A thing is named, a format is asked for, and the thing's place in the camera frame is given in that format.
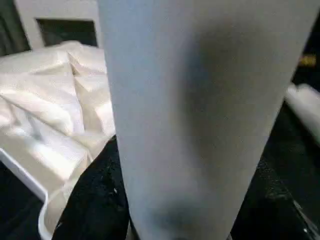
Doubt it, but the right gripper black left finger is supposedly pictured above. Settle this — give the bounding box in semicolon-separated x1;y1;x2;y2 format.
51;134;131;240

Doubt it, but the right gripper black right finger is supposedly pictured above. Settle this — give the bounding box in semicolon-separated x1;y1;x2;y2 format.
231;154;315;240

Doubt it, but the white plastic table top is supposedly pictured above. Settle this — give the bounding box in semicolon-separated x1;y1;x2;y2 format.
0;41;119;237

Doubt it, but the white plastic table leg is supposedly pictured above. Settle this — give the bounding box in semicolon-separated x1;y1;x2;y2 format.
284;83;320;141
96;0;319;240

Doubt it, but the black mat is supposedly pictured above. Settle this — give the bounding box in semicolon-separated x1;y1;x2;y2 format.
0;74;320;240

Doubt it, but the black cabinet with gold label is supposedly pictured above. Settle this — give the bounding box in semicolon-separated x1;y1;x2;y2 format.
291;0;320;87

